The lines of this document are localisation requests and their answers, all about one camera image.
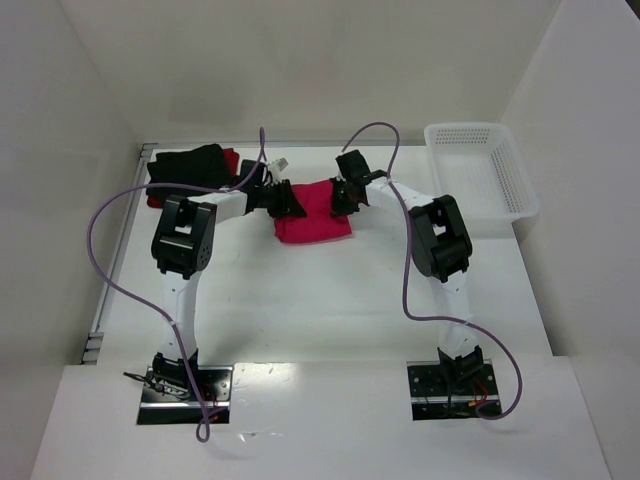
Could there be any pink t shirt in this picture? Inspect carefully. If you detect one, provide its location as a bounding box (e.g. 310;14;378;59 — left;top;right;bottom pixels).
274;180;352;245

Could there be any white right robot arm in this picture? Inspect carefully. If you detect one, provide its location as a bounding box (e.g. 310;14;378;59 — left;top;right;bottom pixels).
331;150;483;387

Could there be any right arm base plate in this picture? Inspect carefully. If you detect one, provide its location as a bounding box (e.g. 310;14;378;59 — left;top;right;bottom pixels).
407;361;502;421

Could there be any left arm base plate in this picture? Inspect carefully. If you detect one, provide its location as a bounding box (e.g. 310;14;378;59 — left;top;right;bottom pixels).
136;366;233;426

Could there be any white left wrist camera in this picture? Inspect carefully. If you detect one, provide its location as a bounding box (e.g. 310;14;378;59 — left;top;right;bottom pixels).
267;157;289;184

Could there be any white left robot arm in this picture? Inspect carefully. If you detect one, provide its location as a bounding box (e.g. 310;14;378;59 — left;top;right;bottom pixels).
151;158;306;394

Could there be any white plastic basket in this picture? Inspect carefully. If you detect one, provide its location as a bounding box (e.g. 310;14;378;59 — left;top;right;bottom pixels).
424;122;540;224

